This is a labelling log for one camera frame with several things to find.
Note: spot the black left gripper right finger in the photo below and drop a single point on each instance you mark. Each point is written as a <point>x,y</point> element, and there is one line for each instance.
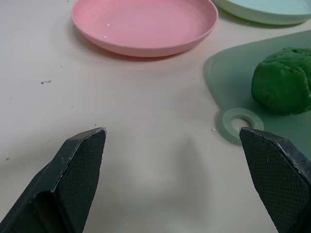
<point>277,179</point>

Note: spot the light green plastic plate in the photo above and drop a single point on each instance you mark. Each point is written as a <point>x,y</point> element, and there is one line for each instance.
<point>264,12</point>

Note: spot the green cutting board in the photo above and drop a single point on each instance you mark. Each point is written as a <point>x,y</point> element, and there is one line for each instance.
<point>233,80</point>

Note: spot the green dough ball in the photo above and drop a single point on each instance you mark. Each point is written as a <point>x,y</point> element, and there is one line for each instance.
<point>281,82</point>

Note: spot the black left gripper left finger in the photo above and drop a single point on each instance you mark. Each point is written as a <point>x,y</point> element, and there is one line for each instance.
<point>73,179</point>

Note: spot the pink plastic plate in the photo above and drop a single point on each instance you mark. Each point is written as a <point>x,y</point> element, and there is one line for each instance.
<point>145,24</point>

